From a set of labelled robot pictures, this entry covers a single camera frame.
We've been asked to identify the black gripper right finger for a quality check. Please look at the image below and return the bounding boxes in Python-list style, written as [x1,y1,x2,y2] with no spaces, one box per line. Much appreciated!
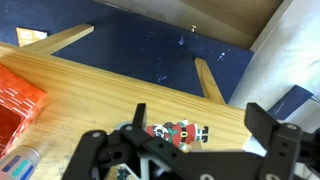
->
[244,103,279,156]

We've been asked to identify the dark blue booklet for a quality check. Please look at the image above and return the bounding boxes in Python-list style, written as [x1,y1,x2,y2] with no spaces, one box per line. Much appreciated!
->
[268,85,313,120]

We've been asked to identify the red brick-pattern basket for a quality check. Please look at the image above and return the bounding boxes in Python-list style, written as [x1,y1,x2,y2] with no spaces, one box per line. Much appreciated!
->
[0,65,47,157]

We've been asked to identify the santa claus sticker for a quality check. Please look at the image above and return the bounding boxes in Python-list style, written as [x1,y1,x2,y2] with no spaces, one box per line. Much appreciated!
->
[146,119,209,151]

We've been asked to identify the grey metal can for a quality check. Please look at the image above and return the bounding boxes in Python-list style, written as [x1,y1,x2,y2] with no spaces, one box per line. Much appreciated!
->
[0,145,41,180]

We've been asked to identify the wooden table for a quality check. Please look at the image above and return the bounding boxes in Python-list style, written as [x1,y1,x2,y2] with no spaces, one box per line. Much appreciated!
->
[0,24,250,180]

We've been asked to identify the dark blue rug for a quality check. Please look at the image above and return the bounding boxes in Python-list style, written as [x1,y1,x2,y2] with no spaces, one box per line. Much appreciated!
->
[0,0,253,101]

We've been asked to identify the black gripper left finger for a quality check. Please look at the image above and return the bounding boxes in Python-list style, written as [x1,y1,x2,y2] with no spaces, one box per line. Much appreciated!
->
[132,103,146,129]

